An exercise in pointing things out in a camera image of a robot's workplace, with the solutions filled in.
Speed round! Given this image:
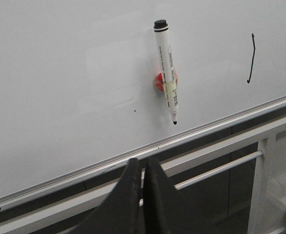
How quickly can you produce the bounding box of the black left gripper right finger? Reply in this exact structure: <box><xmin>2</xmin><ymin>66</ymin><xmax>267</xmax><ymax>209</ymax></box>
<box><xmin>143</xmin><ymin>157</ymin><xmax>219</xmax><ymax>234</ymax></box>

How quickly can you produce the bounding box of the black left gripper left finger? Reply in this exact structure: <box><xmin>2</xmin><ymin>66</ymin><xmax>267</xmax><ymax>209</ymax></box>
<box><xmin>70</xmin><ymin>158</ymin><xmax>141</xmax><ymax>234</ymax></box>

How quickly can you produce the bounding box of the red round magnet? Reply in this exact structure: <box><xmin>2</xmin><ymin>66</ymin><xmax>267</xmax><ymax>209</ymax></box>
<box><xmin>153</xmin><ymin>72</ymin><xmax>178</xmax><ymax>93</ymax></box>

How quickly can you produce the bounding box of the white black-tipped whiteboard marker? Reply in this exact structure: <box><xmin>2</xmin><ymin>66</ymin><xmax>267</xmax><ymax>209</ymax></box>
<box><xmin>153</xmin><ymin>19</ymin><xmax>178</xmax><ymax>125</ymax></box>

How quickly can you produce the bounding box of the white metal whiteboard stand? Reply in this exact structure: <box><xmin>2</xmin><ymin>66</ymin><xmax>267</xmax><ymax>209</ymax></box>
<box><xmin>0</xmin><ymin>96</ymin><xmax>286</xmax><ymax>234</ymax></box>

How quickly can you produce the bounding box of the white whiteboard panel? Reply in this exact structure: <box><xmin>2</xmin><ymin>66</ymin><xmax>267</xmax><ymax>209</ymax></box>
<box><xmin>0</xmin><ymin>0</ymin><xmax>286</xmax><ymax>199</ymax></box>

